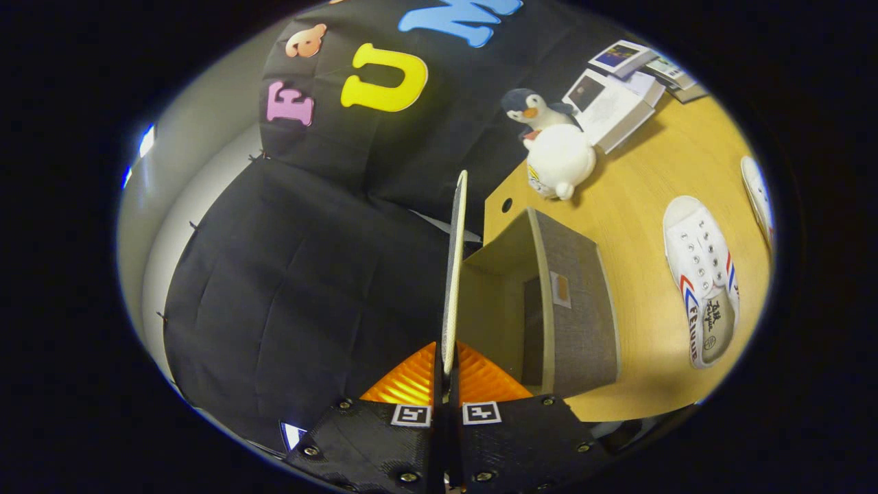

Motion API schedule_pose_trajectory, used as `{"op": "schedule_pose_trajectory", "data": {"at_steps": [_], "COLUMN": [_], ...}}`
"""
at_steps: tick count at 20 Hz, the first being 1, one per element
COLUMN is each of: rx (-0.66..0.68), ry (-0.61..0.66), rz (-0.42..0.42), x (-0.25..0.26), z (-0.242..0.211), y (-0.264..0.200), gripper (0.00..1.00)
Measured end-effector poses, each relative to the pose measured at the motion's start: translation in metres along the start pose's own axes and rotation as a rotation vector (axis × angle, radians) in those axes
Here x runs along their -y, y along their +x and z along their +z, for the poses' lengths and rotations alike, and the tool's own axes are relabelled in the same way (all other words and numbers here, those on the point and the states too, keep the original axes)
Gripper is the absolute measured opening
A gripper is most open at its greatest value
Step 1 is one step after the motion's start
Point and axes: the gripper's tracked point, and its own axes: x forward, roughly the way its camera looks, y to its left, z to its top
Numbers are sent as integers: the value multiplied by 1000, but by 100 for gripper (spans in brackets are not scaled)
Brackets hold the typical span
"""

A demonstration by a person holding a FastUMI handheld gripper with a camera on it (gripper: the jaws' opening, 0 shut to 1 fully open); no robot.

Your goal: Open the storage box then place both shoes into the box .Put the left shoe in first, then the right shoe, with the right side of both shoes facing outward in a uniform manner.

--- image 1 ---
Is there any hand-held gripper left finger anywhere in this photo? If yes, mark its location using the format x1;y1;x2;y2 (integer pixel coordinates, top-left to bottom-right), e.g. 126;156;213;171
283;342;445;494

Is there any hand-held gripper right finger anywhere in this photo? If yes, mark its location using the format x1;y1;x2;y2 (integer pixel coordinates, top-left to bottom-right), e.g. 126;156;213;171
448;341;613;494

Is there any grey fabric storage box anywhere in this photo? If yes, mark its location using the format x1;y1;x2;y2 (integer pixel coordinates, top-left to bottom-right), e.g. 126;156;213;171
441;170;621;399

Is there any white canvas shoe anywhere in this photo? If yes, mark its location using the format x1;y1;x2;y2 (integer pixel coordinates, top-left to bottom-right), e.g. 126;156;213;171
740;156;777;253
663;196;741;370

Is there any black backdrop cloth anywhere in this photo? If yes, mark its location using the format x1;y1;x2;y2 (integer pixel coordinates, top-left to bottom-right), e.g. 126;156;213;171
163;0;621;455

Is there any white round plush toy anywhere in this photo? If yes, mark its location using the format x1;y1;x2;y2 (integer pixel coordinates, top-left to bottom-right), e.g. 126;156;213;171
526;123;597;202

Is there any penguin plush toy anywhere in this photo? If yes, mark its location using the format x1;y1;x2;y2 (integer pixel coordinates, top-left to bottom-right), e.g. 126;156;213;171
500;87;581;149

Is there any white book dark portrait cover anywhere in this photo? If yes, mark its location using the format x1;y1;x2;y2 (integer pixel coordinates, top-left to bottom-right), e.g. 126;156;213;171
562;68;656;155

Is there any plain white book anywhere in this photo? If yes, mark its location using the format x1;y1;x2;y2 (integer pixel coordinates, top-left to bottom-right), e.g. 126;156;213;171
621;69;667;108

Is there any white book blue picture cover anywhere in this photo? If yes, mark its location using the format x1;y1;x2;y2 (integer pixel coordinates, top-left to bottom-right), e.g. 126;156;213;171
588;39;660;78

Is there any pale blue cover book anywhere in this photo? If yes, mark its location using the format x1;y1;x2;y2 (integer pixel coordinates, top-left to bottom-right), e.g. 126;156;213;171
645;56;691;89

